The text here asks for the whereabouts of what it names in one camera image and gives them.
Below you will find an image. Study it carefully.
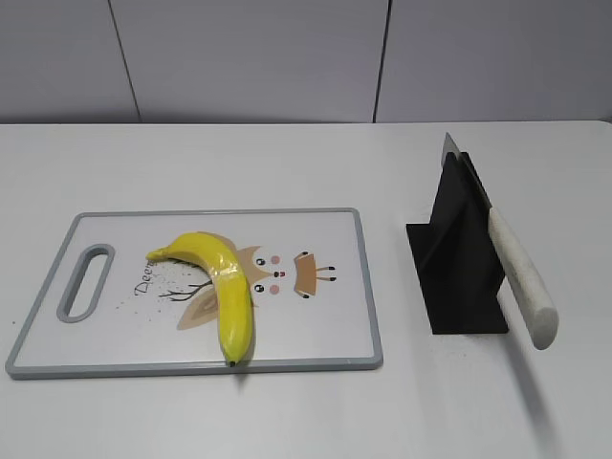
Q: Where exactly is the white handled kitchen knife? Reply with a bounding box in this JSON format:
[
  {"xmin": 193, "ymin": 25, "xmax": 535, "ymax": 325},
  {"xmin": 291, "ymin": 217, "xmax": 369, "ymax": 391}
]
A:
[{"xmin": 443, "ymin": 133, "xmax": 559, "ymax": 350}]

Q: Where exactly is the yellow plastic banana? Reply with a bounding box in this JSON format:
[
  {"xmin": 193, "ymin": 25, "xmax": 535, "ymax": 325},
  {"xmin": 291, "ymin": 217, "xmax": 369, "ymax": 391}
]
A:
[{"xmin": 146, "ymin": 232, "xmax": 253, "ymax": 367}]

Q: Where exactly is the black knife stand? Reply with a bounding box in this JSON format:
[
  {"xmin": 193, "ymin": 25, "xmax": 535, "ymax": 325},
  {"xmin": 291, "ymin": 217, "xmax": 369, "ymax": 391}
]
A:
[{"xmin": 405, "ymin": 152, "xmax": 509, "ymax": 335}]

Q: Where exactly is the white grey-rimmed cutting board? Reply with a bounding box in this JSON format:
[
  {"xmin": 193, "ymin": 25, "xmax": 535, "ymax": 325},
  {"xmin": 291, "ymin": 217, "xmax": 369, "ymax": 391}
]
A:
[{"xmin": 6, "ymin": 208, "xmax": 383, "ymax": 380}]

